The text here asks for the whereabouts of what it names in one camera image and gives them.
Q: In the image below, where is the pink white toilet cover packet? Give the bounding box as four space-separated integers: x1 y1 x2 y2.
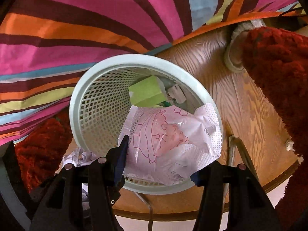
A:
119 103 222 186

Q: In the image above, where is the large white paper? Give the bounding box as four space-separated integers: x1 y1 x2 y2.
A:
167 84 186 104

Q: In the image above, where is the green cardboard box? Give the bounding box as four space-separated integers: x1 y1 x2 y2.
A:
128 76 167 107

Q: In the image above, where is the small white paper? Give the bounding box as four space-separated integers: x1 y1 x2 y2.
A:
61 147 98 211

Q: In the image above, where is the red fluffy left slipper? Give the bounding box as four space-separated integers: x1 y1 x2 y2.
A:
15 109 73 193

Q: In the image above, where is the red fluffy slipper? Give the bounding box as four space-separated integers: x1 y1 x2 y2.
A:
15 109 73 193
224 19 307 230

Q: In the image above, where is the white mesh waste basket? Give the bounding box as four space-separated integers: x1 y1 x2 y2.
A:
69 54 223 195

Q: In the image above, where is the striped colourful bed cover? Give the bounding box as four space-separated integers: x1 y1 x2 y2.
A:
1 0 307 144

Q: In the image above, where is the red fluffy right slipper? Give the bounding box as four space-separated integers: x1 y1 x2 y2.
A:
224 19 307 230

